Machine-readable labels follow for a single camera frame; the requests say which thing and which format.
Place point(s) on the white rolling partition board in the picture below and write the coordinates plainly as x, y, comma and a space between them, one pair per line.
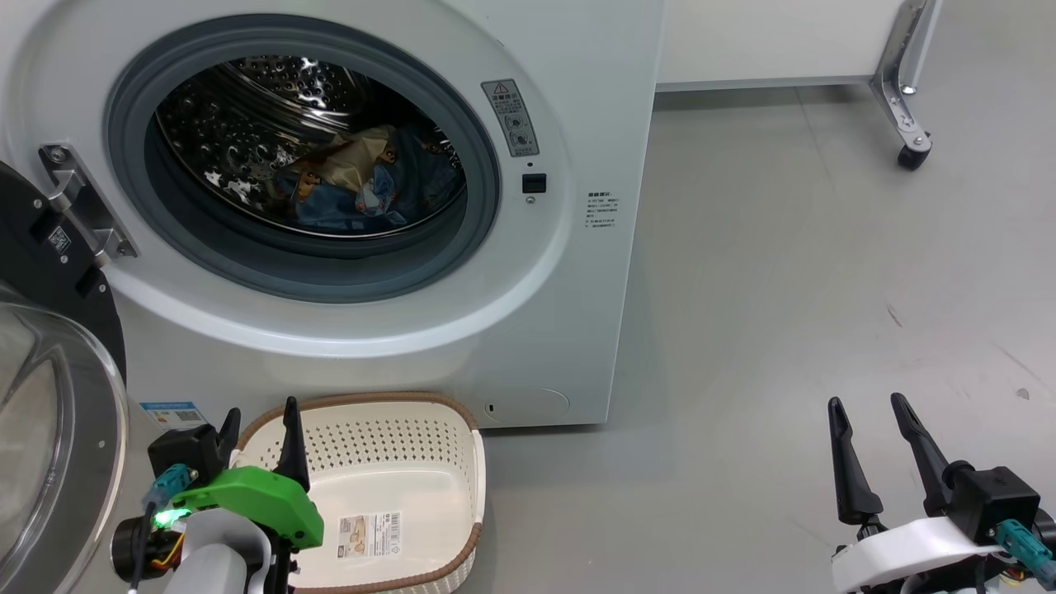
767, 41

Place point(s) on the steel washer drum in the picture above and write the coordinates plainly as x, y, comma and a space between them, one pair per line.
247, 124

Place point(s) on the white front-load washing machine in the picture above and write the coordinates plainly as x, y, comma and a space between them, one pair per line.
536, 313

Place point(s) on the basket product label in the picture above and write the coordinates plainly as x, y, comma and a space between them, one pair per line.
370, 535

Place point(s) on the round black glass washer door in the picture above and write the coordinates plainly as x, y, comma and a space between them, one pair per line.
33, 285

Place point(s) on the grey warning sticker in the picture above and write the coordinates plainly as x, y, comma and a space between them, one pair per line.
511, 115

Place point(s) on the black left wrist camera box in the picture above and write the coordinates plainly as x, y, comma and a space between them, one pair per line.
186, 454

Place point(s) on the blue energy label sticker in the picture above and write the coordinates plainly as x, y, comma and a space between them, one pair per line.
169, 414

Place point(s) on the beige garment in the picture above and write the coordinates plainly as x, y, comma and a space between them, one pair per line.
351, 161

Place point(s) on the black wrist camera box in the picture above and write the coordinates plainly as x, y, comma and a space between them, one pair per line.
994, 499
186, 454

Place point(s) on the black door lock slot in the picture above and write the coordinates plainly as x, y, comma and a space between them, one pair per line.
534, 183

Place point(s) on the white perforated laundry basket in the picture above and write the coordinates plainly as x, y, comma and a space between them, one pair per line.
396, 462

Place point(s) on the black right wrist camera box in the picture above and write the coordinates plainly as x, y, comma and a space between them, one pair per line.
994, 499

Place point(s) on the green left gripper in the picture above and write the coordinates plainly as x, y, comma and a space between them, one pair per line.
256, 499

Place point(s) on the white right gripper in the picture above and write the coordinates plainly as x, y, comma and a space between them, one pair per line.
899, 553

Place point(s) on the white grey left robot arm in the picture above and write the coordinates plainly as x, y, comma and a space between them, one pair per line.
214, 569

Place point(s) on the metal door hinge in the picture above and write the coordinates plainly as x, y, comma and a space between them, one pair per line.
82, 202

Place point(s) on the small text notice sticker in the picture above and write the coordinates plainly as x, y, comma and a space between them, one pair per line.
603, 210

